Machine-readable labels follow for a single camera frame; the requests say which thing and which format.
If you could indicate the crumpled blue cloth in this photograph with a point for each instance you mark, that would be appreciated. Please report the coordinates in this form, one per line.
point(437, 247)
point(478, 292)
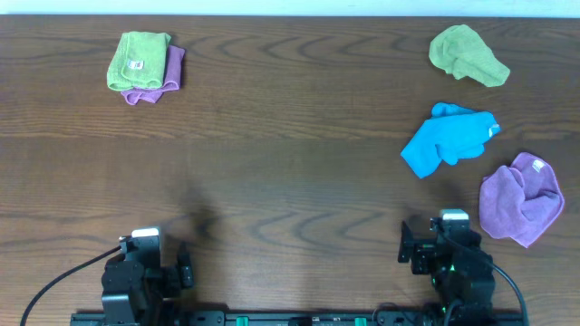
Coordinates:
point(451, 133)

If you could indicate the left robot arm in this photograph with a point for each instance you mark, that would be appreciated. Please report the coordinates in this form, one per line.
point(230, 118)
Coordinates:
point(137, 289)

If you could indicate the folded purple cloth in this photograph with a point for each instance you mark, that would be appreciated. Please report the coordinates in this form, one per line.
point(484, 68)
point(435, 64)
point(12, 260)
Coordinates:
point(172, 80)

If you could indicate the crumpled green cloth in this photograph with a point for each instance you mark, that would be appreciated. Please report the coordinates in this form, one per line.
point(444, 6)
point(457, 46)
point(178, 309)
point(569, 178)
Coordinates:
point(461, 52)

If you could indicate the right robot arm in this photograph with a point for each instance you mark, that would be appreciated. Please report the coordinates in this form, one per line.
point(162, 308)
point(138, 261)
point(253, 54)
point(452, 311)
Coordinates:
point(458, 269)

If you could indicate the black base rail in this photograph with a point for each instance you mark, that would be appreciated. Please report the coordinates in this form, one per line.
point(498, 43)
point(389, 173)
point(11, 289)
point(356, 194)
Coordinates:
point(380, 318)

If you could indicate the folded green cloth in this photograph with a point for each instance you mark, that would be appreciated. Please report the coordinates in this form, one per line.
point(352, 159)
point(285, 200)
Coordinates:
point(139, 61)

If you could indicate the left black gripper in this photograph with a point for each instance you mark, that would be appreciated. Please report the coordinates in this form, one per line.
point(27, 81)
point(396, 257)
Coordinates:
point(186, 277)

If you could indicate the purple microfiber cloth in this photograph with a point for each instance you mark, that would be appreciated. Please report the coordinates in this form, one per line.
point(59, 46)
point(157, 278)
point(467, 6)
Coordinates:
point(520, 201)

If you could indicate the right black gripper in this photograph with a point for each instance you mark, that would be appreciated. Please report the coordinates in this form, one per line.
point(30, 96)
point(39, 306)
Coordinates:
point(422, 251)

